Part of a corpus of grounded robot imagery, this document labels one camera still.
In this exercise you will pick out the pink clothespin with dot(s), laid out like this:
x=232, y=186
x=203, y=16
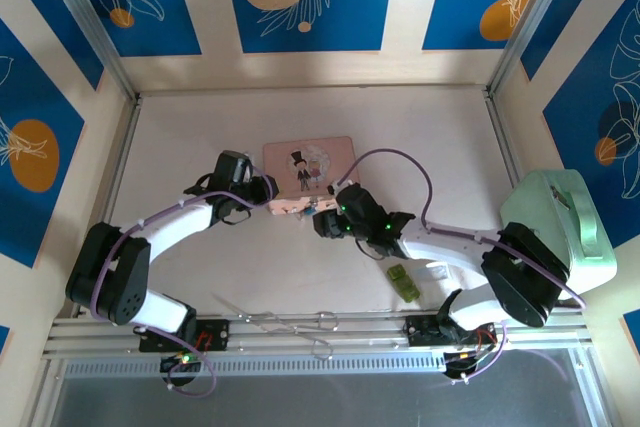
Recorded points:
x=287, y=206

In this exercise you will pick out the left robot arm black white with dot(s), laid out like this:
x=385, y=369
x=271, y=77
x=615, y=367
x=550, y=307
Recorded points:
x=125, y=272

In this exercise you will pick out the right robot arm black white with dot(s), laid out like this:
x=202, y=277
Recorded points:
x=520, y=277

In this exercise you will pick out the pink card with couple picture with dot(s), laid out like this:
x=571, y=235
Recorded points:
x=280, y=157

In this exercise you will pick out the green translucent cube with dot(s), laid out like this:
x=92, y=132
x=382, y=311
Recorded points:
x=409, y=290
x=397, y=272

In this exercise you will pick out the metal forceps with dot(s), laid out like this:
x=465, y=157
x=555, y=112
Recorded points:
x=312, y=339

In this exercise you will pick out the right circuit board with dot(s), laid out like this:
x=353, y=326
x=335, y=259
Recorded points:
x=465, y=361

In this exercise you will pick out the left circuit board green light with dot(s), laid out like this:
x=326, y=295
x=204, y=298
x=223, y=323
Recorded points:
x=182, y=359

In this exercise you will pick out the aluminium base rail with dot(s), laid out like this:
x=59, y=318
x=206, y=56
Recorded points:
x=350, y=334

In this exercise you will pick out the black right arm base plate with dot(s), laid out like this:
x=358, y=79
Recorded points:
x=425, y=331

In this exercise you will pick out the aluminium side rail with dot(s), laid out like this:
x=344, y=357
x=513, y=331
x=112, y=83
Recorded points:
x=115, y=172
x=502, y=142

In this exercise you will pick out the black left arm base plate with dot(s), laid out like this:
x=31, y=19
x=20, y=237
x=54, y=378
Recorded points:
x=215, y=334

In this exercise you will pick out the aluminium frame post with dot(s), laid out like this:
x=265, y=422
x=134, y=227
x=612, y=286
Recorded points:
x=530, y=22
x=90, y=22

